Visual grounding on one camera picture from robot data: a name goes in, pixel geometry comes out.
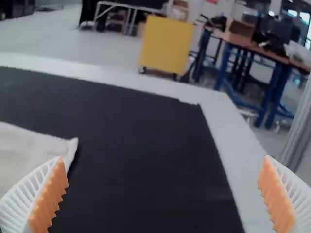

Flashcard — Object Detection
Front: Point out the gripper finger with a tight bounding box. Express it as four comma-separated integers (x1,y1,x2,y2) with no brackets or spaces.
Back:
257,155,311,233
0,156,70,233

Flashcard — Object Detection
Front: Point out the black mat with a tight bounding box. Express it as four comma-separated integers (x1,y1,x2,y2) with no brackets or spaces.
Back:
0,66,246,233

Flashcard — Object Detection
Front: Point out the yellow cabinet cart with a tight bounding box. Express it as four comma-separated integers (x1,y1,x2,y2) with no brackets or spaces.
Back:
138,14,195,79

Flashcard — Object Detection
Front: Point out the pale towel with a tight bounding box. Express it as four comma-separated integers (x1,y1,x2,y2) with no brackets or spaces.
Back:
0,121,80,199

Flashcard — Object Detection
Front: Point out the blue frame workbench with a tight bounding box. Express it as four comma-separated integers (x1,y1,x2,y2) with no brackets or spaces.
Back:
193,21,311,129

